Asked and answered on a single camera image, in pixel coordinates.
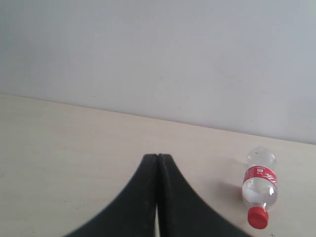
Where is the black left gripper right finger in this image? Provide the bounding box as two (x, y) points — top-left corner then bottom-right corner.
(157, 154), (249, 237)

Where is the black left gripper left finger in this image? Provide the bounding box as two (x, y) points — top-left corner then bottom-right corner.
(67, 154), (158, 237)

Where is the clear red-label cola bottle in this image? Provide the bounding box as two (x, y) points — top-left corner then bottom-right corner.
(241, 147), (278, 230)

